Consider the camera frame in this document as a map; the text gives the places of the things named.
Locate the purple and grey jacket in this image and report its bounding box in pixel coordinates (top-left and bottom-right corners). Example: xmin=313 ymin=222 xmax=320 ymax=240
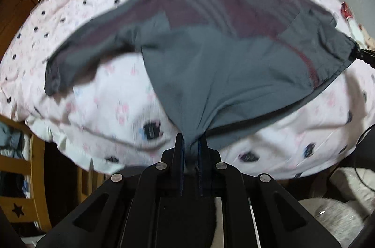
xmin=45 ymin=0 xmax=357 ymax=162

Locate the grey fluffy cushion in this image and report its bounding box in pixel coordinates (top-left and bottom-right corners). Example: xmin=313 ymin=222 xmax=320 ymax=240
xmin=299 ymin=167 xmax=374 ymax=247

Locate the pink cat-print bed quilt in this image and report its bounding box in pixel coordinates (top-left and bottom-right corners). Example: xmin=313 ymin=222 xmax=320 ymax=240
xmin=1 ymin=0 xmax=374 ymax=179

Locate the wooden shelf unit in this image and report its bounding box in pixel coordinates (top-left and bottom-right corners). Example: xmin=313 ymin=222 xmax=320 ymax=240
xmin=0 ymin=115 xmax=53 ymax=234

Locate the black cable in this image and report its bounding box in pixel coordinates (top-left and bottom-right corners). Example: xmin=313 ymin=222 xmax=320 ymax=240
xmin=353 ymin=124 xmax=375 ymax=193

